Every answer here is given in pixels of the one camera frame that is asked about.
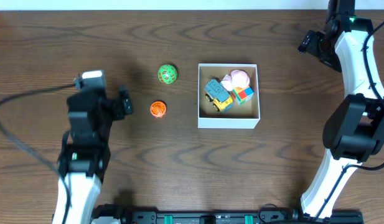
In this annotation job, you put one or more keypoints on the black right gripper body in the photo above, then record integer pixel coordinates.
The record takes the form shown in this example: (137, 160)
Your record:
(318, 46)

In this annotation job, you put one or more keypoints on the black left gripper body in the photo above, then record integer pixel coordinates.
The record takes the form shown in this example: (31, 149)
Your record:
(117, 104)

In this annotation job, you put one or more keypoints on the orange spiral disc toy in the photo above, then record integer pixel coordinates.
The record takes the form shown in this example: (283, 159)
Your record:
(158, 109)

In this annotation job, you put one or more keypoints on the green patterned egg ball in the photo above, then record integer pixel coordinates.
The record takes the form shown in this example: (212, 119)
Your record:
(167, 74)

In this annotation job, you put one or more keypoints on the pink duck toy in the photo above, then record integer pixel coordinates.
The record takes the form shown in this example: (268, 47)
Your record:
(236, 79)

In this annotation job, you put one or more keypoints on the yellow grey toy truck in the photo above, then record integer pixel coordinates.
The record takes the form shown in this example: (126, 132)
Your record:
(218, 96)

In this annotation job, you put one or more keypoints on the colourful puzzle cube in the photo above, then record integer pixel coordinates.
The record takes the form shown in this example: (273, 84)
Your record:
(242, 95)

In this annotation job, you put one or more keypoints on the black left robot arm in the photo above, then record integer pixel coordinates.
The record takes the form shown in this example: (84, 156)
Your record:
(85, 152)

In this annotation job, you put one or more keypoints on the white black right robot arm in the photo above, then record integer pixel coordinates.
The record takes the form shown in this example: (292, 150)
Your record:
(355, 131)

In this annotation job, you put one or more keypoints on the white cardboard box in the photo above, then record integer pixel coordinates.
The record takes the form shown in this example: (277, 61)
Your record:
(245, 116)

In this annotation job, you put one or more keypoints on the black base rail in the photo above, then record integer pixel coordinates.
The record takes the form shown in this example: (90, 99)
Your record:
(108, 213)

